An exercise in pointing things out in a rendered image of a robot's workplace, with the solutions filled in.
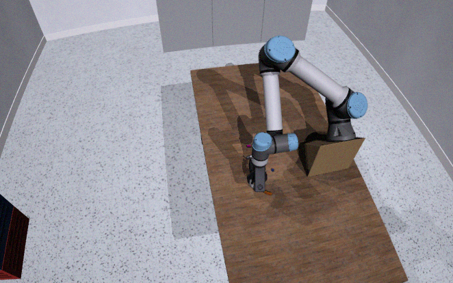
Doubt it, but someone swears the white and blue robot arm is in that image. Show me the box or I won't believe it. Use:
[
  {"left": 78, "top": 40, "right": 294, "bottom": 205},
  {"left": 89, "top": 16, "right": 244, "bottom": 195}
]
[{"left": 250, "top": 36, "right": 367, "bottom": 166}]

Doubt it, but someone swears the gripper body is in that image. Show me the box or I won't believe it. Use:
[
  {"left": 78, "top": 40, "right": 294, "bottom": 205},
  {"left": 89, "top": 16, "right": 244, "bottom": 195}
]
[{"left": 249, "top": 159, "right": 266, "bottom": 179}]

